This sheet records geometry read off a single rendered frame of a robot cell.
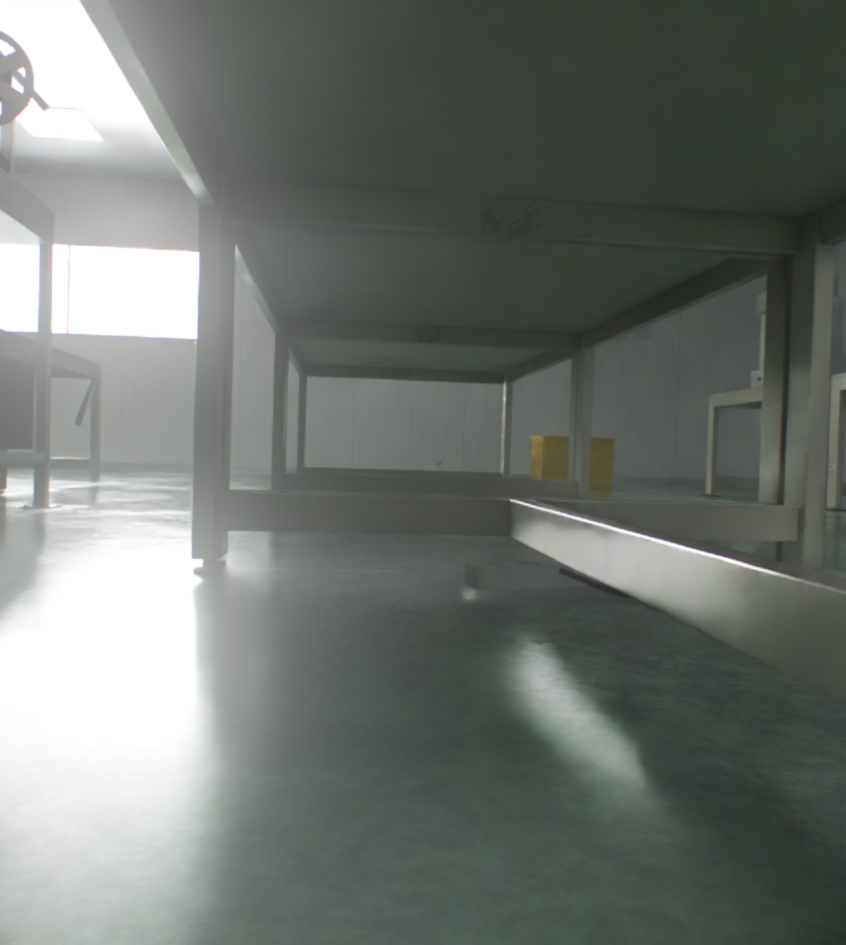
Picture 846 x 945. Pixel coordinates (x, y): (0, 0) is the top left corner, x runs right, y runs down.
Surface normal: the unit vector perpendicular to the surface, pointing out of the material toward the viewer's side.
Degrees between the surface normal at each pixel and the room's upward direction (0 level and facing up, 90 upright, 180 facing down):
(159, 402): 90
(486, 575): 90
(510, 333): 90
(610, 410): 90
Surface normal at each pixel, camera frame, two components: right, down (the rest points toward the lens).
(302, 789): 0.03, -1.00
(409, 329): 0.10, 0.02
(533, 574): 0.34, 0.03
